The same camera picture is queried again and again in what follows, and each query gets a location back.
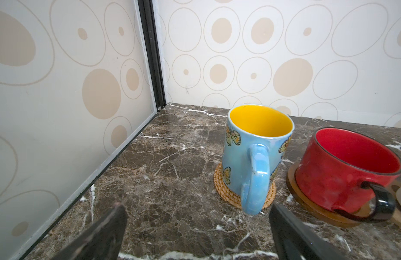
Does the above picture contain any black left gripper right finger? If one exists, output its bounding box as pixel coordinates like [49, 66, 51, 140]
[269, 204, 346, 260]

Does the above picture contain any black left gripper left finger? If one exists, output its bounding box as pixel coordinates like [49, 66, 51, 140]
[53, 203, 127, 260]

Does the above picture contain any dark brown wooden coaster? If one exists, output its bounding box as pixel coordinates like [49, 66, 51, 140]
[286, 162, 371, 228]

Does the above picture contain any red mug black handle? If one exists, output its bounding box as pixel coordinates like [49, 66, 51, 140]
[294, 127, 401, 223]

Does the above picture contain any cork paw print coaster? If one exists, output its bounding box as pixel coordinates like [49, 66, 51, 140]
[386, 180, 401, 228]

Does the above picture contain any yellow inside blue mug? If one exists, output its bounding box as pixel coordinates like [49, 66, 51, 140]
[221, 104, 295, 215]

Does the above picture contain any black corner frame post left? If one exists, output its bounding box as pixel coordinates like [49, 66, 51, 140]
[137, 0, 167, 112]

